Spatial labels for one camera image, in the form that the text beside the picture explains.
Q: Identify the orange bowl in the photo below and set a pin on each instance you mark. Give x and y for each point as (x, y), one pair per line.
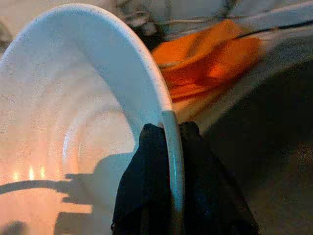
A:
(207, 49)

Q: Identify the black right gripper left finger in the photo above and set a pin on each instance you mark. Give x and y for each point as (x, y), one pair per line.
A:
(144, 183)

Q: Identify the orange plate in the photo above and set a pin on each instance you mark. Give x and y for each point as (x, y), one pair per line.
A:
(190, 94)

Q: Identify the white ceramic bowl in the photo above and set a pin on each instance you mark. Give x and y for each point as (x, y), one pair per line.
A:
(73, 73)

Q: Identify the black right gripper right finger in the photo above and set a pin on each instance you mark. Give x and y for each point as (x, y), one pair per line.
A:
(207, 195)

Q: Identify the stainless steel kitchen sink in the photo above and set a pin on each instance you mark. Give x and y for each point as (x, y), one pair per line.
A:
(269, 122)

